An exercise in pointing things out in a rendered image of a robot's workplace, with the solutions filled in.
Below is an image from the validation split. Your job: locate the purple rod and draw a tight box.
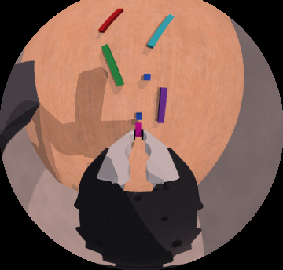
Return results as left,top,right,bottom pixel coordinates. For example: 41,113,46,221
157,87,167,123

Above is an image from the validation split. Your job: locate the turquoise rod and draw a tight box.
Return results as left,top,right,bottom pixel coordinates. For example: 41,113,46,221
147,14,174,49

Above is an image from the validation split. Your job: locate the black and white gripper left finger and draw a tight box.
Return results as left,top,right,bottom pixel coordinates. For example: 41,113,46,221
74,129,136,209

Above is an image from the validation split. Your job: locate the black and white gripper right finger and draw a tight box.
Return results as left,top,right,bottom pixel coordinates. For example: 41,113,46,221
141,129,204,211

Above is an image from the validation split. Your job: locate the small magenta block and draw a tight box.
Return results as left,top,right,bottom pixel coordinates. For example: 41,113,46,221
135,122,142,137

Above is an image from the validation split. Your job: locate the red rod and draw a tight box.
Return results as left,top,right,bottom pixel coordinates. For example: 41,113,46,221
98,9,123,33

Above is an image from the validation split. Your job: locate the green rod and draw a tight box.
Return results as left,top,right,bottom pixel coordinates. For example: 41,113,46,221
101,44,124,87

